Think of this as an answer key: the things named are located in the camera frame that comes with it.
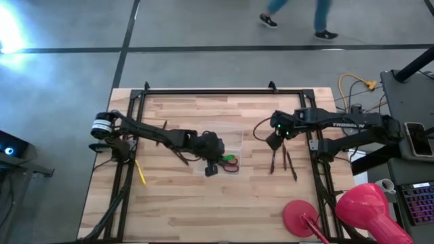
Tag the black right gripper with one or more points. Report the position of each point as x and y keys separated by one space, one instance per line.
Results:
x=283 y=123

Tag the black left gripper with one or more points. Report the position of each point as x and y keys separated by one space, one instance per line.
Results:
x=210 y=147

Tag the green pen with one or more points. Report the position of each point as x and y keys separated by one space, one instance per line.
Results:
x=229 y=157

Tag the clear plastic supply box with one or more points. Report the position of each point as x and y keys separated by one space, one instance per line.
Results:
x=230 y=135

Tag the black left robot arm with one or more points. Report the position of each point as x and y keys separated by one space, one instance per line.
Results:
x=152 y=133

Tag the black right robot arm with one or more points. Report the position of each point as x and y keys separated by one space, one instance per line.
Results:
x=346 y=124

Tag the yellow pen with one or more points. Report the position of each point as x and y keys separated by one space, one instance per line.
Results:
x=140 y=173

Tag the black power adapter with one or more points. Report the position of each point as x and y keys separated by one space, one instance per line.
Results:
x=356 y=109

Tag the person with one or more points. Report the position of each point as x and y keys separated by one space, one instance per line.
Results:
x=322 y=13

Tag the red desk lamp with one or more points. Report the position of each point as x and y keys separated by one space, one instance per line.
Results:
x=366 y=206

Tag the grey side table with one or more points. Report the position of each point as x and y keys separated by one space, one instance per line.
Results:
x=400 y=98

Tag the grey cup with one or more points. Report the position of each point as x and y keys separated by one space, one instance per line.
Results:
x=390 y=193

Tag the dark grey desk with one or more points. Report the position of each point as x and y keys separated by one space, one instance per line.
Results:
x=407 y=173

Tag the black smartphone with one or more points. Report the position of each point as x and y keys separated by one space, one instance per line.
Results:
x=418 y=139

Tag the black pole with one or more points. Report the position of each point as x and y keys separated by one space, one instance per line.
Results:
x=413 y=66

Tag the backlit laptop keyboard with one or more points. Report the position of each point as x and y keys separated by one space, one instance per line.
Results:
x=420 y=205

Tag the grey equipment stand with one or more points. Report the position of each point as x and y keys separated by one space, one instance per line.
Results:
x=34 y=167

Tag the black device with blue light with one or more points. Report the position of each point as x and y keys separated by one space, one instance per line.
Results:
x=13 y=142

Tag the black metal frame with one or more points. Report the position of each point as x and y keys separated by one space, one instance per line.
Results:
x=220 y=91

